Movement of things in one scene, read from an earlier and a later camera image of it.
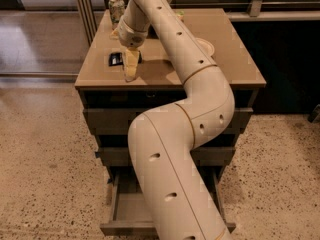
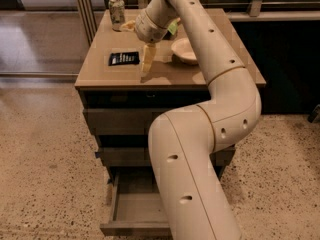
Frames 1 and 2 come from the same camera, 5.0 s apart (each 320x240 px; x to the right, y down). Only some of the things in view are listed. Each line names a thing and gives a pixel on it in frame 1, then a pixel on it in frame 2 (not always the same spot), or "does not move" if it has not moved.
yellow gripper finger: (131, 57) -> (149, 51)
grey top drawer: (121, 121) does not move
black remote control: (115, 59) does not move
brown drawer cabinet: (113, 103) does not move
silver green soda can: (116, 6) does not move
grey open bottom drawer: (127, 216) does not move
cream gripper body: (130, 34) -> (149, 30)
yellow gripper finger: (114, 35) -> (129, 26)
